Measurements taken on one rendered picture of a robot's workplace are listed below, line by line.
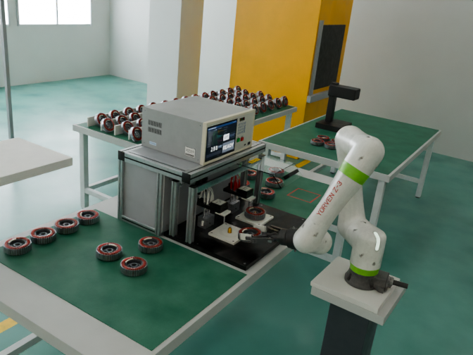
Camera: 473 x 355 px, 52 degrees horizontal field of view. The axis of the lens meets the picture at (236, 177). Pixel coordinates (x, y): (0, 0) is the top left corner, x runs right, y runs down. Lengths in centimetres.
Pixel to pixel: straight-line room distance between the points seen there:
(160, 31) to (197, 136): 419
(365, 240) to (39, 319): 127
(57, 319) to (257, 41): 479
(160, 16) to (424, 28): 352
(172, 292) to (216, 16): 709
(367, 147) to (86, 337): 121
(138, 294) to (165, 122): 84
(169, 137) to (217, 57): 641
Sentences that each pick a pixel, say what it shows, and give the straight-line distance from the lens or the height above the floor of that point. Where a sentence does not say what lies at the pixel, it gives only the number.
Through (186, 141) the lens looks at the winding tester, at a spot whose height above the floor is 120.
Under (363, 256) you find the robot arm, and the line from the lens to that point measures 210.
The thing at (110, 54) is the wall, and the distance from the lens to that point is 1045.
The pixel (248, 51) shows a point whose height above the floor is 119.
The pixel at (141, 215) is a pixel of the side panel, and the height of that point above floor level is 81.
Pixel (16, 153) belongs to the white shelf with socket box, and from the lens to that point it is 212.
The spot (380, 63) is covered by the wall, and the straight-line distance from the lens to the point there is 748.
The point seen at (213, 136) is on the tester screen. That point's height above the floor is 125.
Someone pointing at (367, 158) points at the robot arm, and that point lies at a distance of 191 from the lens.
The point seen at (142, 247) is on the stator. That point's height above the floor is 78.
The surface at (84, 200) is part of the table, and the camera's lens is 436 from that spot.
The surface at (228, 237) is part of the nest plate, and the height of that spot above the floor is 78.
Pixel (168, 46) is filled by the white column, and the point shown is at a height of 115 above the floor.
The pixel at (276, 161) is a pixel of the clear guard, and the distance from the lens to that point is 259.
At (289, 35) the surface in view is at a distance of 593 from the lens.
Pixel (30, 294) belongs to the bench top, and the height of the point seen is 75.
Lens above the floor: 190
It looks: 21 degrees down
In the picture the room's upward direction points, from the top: 6 degrees clockwise
